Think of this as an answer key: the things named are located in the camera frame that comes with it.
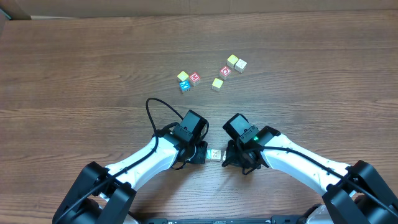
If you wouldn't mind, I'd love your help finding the white patterned block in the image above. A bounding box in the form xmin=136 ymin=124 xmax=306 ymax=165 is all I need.
xmin=210 ymin=149 xmax=222 ymax=161

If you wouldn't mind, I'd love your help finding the green A block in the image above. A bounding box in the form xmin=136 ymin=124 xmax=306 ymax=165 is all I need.
xmin=206 ymin=149 xmax=212 ymax=159

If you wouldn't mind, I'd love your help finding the white letter block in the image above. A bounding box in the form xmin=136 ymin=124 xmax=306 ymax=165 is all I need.
xmin=221 ymin=152 xmax=226 ymax=161

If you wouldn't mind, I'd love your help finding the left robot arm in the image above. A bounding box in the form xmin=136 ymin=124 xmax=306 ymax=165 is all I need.
xmin=52 ymin=110 xmax=209 ymax=223

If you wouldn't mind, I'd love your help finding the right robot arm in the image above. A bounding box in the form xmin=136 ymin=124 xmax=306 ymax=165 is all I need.
xmin=222 ymin=113 xmax=397 ymax=223

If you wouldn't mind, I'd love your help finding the blue X block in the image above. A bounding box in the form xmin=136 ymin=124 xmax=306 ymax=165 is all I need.
xmin=179 ymin=80 xmax=191 ymax=93

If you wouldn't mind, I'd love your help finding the yellow block middle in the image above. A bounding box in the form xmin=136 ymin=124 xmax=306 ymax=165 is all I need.
xmin=211 ymin=78 xmax=224 ymax=91

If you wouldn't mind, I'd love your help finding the yellow block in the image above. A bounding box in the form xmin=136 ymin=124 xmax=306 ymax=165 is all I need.
xmin=211 ymin=78 xmax=224 ymax=91
xmin=226 ymin=54 xmax=239 ymax=68
xmin=177 ymin=71 xmax=189 ymax=82

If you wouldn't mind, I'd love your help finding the red letter block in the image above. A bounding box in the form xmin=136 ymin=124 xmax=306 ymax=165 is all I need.
xmin=189 ymin=72 xmax=201 ymax=86

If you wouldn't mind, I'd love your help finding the yellow block left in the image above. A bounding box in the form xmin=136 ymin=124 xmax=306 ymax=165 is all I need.
xmin=177 ymin=71 xmax=189 ymax=82

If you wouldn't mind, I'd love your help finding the red C block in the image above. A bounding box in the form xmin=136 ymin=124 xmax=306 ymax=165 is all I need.
xmin=220 ymin=66 xmax=232 ymax=80

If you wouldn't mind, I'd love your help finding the white block top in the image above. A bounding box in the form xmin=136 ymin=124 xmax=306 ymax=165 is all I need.
xmin=234 ymin=58 xmax=247 ymax=73

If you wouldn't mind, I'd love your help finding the yellow block top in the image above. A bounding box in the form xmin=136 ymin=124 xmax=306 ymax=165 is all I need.
xmin=226 ymin=54 xmax=239 ymax=68

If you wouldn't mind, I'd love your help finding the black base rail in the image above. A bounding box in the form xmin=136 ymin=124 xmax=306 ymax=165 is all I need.
xmin=138 ymin=215 xmax=307 ymax=224

